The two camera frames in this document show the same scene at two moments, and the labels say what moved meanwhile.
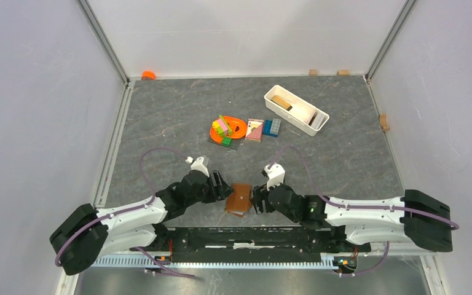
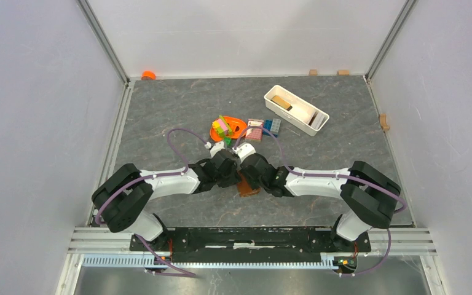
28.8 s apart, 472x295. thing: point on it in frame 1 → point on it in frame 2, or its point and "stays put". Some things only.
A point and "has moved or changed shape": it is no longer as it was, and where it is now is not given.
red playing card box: x=254 y=130 stays put
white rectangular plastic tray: x=294 y=110 stays put
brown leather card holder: x=238 y=201 has moved or changed shape
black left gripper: x=222 y=188 → x=232 y=179
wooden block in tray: x=279 y=101 stays put
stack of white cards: x=318 y=119 stays put
